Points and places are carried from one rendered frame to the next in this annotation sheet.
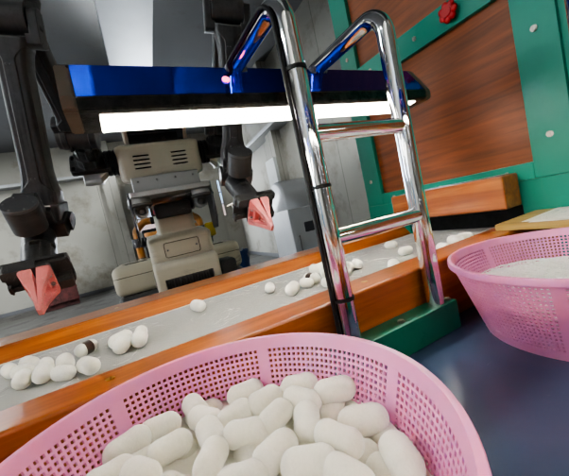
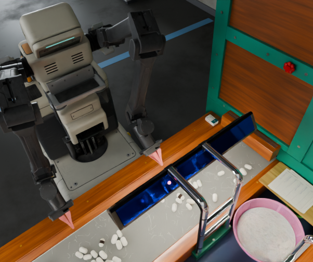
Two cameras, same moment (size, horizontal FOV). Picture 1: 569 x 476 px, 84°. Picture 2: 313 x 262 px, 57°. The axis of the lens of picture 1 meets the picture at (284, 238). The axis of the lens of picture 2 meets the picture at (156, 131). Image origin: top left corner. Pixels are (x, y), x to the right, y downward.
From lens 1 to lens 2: 1.01 m
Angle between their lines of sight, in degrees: 45
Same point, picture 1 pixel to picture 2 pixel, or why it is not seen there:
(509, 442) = not seen: outside the picture
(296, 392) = not seen: outside the picture
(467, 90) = (280, 100)
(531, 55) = (309, 119)
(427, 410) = not seen: outside the picture
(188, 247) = (86, 111)
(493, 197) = (266, 155)
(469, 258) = (242, 208)
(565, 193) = (292, 164)
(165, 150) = (67, 56)
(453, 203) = (250, 143)
